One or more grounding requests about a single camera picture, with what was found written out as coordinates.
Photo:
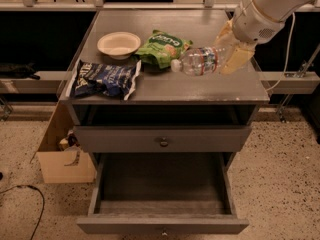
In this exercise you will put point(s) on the grey wooden drawer cabinet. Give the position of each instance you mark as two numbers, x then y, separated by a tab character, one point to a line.
164	98

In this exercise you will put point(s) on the blue chip bag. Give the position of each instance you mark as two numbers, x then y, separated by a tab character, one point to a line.
107	79

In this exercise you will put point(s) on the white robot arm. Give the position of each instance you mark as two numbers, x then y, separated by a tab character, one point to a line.
285	8

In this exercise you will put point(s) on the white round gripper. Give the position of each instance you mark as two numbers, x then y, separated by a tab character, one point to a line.
254	23

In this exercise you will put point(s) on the green snack bag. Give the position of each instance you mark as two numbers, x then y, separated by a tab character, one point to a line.
161	48

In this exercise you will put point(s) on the black object on ledge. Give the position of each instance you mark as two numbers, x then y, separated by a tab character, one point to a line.
18	71

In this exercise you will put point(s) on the white paper bowl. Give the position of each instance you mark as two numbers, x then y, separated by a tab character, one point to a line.
119	45

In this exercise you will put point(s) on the cardboard box with items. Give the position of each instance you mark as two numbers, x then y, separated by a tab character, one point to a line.
60	162

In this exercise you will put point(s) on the clear plastic water bottle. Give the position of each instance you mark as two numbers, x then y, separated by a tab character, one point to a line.
200	61

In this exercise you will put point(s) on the closed grey upper drawer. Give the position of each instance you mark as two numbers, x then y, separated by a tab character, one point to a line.
148	139

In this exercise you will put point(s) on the open grey lower drawer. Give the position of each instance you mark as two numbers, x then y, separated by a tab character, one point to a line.
166	194

